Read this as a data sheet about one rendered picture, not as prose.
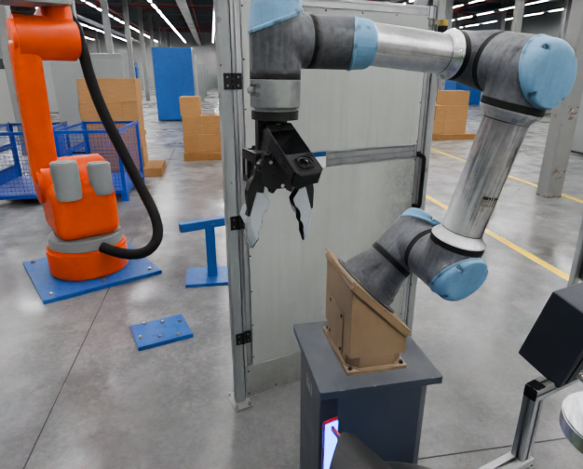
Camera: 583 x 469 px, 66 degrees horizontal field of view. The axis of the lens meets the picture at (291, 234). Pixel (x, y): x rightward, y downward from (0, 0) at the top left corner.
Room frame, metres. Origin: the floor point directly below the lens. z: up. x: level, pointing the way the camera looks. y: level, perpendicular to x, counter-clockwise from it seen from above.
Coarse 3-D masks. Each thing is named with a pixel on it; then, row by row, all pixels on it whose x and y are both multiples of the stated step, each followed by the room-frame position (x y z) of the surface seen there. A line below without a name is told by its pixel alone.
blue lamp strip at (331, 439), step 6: (330, 426) 0.54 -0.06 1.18; (336, 426) 0.55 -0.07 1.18; (330, 432) 0.54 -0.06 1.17; (330, 438) 0.54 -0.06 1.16; (336, 438) 0.55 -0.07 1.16; (330, 444) 0.54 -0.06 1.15; (330, 450) 0.54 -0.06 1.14; (324, 456) 0.54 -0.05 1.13; (330, 456) 0.54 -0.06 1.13; (324, 462) 0.54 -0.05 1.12; (330, 462) 0.54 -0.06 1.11; (324, 468) 0.54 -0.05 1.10
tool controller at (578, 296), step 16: (576, 288) 0.87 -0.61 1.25; (560, 304) 0.83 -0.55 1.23; (576, 304) 0.81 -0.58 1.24; (544, 320) 0.85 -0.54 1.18; (560, 320) 0.82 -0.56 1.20; (576, 320) 0.79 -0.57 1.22; (528, 336) 0.88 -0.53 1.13; (544, 336) 0.85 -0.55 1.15; (560, 336) 0.82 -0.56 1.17; (576, 336) 0.79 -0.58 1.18; (528, 352) 0.87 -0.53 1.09; (544, 352) 0.84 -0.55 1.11; (560, 352) 0.81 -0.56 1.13; (576, 352) 0.78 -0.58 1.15; (544, 368) 0.83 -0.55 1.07; (560, 368) 0.80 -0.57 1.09; (576, 368) 0.79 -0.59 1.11; (560, 384) 0.80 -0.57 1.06
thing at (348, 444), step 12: (336, 444) 0.26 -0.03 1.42; (348, 444) 0.27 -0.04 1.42; (360, 444) 0.28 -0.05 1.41; (336, 456) 0.25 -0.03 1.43; (348, 456) 0.26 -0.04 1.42; (360, 456) 0.26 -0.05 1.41; (372, 456) 0.27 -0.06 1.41; (336, 468) 0.24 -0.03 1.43; (348, 468) 0.25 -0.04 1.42; (360, 468) 0.25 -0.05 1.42; (372, 468) 0.26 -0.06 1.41; (384, 468) 0.26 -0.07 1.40
